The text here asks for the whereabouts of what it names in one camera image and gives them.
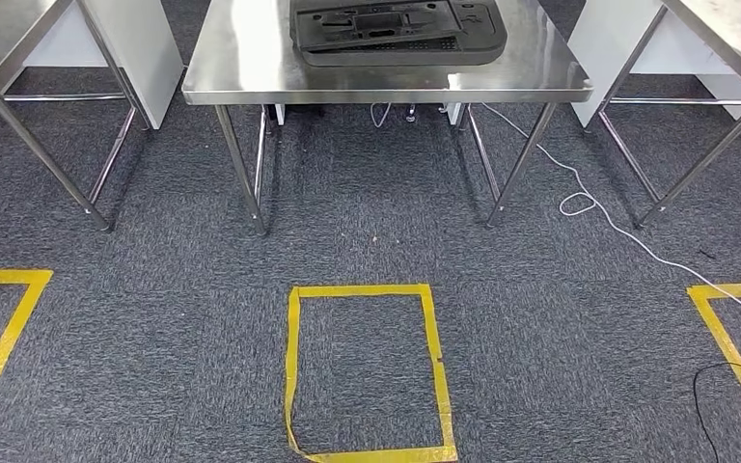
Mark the black plastic plate bracket part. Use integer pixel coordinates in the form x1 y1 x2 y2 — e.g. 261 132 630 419
293 0 463 52

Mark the yellow floor tape square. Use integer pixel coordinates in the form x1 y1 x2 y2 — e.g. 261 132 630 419
283 284 459 463

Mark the black moulded fixture tray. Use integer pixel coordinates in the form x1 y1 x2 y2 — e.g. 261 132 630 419
288 0 508 68

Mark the white partition panel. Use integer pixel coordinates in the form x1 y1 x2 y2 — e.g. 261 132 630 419
566 0 741 134
0 0 184 131

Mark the white floor cable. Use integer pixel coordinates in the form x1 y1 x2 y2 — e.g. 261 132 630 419
480 101 741 339

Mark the black floor cable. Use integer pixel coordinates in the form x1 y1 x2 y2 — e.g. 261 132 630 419
693 362 741 463

